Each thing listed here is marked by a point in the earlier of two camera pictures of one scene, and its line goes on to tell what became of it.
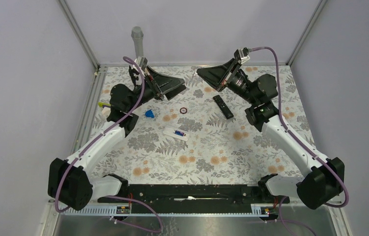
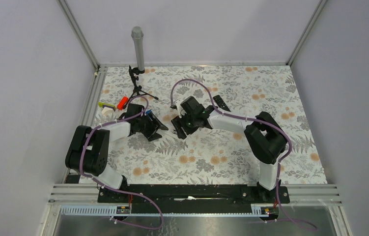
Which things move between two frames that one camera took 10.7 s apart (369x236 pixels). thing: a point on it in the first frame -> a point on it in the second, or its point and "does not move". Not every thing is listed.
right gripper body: [239, 81] -> [188, 123]
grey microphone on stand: [137, 34] does not move
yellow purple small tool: [102, 104] does not move
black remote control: [224, 107] does not move
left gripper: [159, 84] -> [153, 126]
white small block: [106, 111] does not move
